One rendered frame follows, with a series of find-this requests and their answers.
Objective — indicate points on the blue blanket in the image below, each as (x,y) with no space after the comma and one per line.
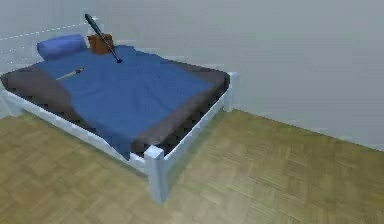
(126,93)

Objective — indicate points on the brown box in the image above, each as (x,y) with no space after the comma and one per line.
(97,46)

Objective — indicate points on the black baseball bat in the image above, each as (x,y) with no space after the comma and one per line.
(101,36)

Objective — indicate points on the small tan stick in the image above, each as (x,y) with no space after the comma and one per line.
(69,74)

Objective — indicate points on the blue pillow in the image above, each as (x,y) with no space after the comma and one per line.
(61,46)

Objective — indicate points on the white frame bed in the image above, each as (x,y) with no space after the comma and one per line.
(156,173)

